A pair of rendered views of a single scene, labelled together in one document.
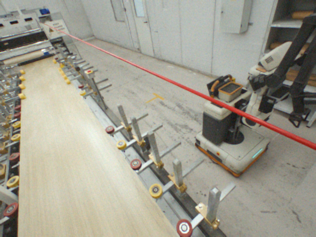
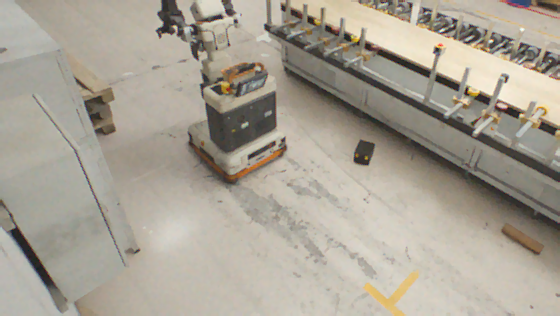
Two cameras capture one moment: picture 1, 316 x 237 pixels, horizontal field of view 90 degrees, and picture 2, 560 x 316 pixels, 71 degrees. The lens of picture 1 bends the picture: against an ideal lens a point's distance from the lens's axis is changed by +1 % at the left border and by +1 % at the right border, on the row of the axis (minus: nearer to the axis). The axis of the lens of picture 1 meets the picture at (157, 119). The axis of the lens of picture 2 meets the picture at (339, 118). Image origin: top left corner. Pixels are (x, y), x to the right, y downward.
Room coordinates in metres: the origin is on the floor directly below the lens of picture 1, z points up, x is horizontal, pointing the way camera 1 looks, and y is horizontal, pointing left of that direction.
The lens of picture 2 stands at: (4.07, -1.02, 2.43)
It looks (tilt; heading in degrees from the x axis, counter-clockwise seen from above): 36 degrees down; 158
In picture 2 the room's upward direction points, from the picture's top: 5 degrees clockwise
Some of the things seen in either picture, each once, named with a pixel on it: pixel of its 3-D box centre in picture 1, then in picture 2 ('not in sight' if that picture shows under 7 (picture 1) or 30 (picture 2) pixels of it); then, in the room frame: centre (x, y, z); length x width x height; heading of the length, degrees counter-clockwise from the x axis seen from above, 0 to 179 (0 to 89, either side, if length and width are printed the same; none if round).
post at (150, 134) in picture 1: (156, 154); (322, 31); (0.73, 0.06, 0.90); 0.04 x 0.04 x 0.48; 29
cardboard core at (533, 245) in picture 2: not in sight; (522, 238); (2.84, 1.10, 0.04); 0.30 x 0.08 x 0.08; 29
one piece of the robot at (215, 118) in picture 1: (228, 113); (240, 104); (1.36, -0.82, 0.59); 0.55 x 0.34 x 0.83; 118
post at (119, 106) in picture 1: (126, 124); (361, 51); (1.17, 0.30, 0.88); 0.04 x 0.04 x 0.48; 29
